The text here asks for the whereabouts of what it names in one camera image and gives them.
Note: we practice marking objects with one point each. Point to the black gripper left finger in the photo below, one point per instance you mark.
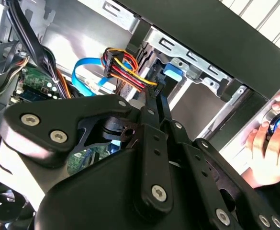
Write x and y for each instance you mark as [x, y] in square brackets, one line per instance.
[44, 119]

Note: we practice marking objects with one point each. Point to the round black blue-ringed tool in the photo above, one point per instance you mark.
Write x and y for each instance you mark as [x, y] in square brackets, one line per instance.
[279, 119]

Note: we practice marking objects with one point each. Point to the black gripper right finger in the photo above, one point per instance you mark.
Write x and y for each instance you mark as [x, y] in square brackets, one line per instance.
[202, 167]

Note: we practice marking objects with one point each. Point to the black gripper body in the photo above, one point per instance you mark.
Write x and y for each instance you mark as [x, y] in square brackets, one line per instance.
[94, 203]

